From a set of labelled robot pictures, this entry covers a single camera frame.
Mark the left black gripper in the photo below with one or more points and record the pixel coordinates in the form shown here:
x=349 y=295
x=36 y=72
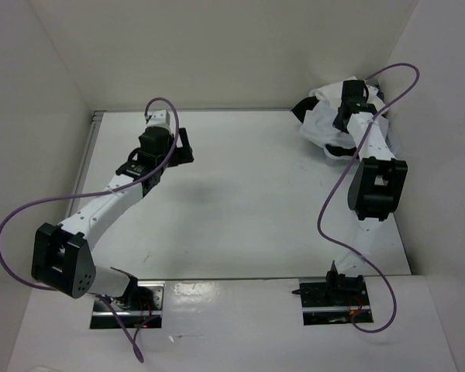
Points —
x=182 y=155

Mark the light white skirt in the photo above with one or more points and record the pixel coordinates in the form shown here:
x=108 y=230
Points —
x=365 y=134

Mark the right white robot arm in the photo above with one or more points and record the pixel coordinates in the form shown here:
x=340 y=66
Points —
x=376 y=188

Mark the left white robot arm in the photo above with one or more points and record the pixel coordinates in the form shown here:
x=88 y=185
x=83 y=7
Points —
x=62 y=256

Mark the white plastic laundry basket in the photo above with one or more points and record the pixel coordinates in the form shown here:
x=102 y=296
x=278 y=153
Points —
x=388 y=136

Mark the black skirt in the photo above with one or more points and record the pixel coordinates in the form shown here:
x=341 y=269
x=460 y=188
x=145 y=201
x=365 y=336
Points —
x=306 y=106

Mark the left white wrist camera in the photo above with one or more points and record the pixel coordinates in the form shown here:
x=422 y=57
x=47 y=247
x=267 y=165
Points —
x=159 y=118

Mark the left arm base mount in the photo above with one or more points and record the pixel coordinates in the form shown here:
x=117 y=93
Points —
x=144 y=309

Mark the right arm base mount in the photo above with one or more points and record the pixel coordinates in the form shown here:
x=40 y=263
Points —
x=336 y=299

